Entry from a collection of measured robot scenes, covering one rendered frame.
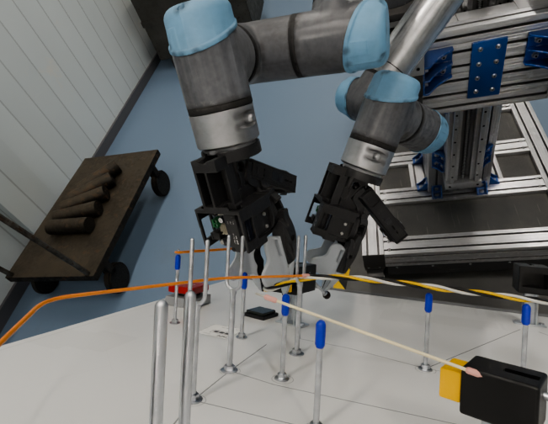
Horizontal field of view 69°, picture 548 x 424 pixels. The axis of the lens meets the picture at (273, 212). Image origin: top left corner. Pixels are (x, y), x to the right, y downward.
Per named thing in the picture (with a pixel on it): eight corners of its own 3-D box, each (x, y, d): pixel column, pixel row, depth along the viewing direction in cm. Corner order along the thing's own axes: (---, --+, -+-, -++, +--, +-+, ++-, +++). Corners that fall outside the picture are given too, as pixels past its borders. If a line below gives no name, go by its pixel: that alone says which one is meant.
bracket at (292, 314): (309, 325, 60) (311, 292, 60) (300, 328, 58) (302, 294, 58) (284, 319, 63) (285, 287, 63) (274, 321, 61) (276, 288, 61)
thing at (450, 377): (460, 404, 27) (461, 373, 27) (438, 396, 28) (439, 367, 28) (472, 390, 29) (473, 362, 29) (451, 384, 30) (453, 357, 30)
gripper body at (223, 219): (204, 252, 50) (177, 160, 46) (247, 224, 57) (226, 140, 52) (252, 259, 46) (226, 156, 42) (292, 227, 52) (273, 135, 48)
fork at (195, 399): (176, 401, 35) (184, 238, 35) (188, 393, 36) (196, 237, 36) (195, 407, 34) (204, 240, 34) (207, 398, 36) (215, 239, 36)
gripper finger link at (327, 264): (298, 283, 68) (316, 233, 66) (330, 292, 69) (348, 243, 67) (300, 291, 65) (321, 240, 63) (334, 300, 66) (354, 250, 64)
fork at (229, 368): (216, 372, 42) (223, 235, 41) (225, 365, 43) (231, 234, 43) (233, 375, 41) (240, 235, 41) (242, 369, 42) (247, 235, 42)
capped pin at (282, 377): (271, 378, 41) (275, 293, 41) (282, 374, 42) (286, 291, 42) (281, 383, 40) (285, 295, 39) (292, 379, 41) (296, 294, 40)
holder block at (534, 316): (533, 314, 75) (536, 261, 75) (550, 331, 63) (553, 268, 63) (505, 310, 77) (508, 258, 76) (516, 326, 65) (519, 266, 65)
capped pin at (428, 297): (421, 372, 44) (425, 294, 44) (416, 366, 46) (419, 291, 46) (434, 372, 44) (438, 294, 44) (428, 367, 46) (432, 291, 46)
